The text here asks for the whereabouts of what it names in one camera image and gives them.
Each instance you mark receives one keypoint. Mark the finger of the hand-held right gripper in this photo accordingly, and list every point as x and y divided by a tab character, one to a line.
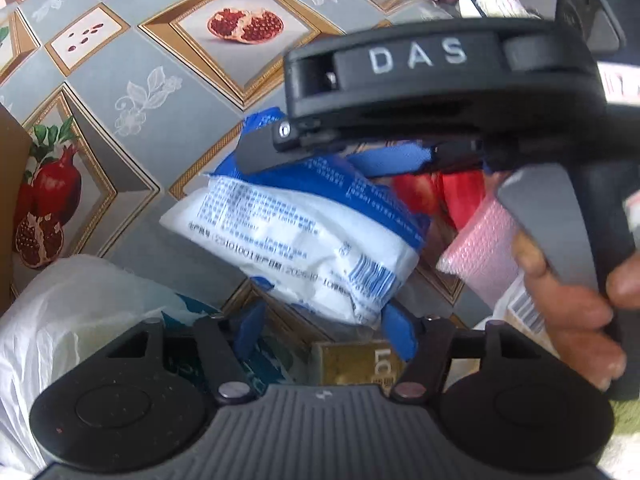
270	150
395	157

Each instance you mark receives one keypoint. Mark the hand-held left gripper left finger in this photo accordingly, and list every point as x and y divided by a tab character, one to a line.
250	325

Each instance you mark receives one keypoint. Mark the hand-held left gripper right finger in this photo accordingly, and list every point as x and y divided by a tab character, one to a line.
400	330

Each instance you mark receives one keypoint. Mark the gold tissue packet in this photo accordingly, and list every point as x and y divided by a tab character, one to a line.
350	360

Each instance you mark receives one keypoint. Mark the blue white soft packet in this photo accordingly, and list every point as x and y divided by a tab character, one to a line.
300	240

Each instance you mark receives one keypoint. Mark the brown cardboard box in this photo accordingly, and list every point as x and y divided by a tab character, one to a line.
12	185

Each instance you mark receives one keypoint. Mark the person's right hand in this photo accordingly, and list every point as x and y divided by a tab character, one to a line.
575	330

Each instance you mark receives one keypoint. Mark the pink bubble wrap packet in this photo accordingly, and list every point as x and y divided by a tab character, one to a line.
480	255

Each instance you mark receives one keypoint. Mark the white barcode packet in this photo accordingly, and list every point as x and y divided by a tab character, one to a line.
520	310

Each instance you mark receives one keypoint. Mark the white printed plastic bag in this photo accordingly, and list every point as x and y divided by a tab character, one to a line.
75	310

